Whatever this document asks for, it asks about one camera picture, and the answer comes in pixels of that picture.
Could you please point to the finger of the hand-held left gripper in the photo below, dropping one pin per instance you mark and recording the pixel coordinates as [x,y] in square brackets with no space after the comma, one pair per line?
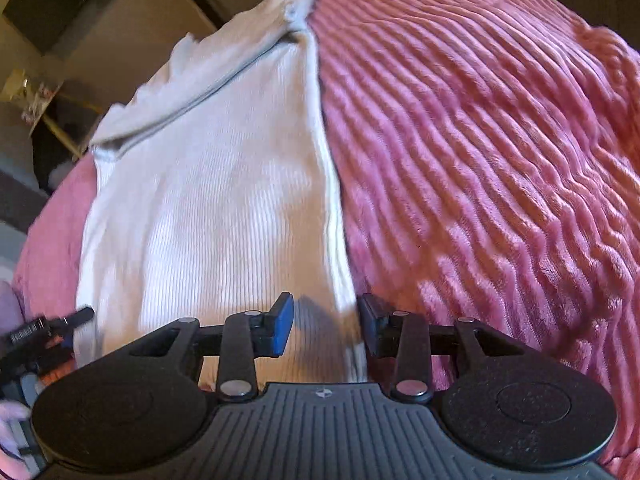
[79,317]

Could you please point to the white ribbed knit top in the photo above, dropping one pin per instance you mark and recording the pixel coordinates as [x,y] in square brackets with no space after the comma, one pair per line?
[215,200]

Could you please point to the person's left hand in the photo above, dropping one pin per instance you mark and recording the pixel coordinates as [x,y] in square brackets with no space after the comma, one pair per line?
[12,422]

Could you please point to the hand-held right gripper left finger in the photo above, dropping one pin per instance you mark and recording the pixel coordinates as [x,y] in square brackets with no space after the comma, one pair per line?
[283,326]

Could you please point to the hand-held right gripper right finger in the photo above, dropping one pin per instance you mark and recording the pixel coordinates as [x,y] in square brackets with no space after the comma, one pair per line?
[371,327]

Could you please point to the printed paper sheet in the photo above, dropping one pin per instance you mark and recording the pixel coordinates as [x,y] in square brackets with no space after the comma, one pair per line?
[36,96]

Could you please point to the wooden shelf unit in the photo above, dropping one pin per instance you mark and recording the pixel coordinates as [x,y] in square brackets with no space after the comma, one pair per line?
[125,15]

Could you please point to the pink ribbed plush blanket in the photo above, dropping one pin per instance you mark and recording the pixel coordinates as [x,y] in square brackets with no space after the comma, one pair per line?
[480,160]

